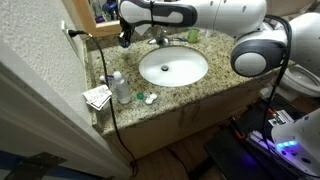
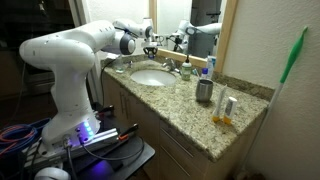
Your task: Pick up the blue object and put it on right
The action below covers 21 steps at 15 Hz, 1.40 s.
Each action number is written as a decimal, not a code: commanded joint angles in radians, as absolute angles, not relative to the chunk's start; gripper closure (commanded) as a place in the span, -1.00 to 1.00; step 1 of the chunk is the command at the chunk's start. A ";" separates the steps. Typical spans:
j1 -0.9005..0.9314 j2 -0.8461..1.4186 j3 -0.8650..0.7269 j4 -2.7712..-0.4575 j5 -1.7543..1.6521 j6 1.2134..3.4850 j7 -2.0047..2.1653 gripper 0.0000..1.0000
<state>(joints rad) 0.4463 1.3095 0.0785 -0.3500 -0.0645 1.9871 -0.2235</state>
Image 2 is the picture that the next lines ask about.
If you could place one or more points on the white blue tube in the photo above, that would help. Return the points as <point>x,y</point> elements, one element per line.
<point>211,61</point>

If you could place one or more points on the blue dental floss box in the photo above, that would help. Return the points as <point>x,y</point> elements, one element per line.
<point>151,56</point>

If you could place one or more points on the short white orange-capped tube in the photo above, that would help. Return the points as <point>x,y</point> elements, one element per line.
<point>230,110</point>

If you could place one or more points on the white bottle blue cap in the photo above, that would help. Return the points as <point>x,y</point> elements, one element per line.
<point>204,73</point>

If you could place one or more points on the green handled broom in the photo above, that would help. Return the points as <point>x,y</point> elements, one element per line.
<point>292,57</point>

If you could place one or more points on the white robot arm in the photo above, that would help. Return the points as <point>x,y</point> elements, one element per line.
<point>70,55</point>

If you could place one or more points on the white oval sink basin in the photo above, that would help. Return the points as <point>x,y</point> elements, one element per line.
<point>153,77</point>

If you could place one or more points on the black robot cart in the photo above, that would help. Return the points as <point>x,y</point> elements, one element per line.
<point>115,153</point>

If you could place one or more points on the stainless steel cup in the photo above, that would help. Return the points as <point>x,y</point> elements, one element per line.
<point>204,90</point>

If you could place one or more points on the tall white orange-capped tube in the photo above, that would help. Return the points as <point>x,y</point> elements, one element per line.
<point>216,112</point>

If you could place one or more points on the wood framed mirror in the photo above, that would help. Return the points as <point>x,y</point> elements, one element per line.
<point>227,24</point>

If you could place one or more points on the chrome faucet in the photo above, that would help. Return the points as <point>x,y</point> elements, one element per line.
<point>170,63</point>

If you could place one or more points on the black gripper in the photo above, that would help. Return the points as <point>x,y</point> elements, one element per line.
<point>150,46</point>

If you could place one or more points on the wooden vanity cabinet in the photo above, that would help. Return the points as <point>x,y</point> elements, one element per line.
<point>188,144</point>

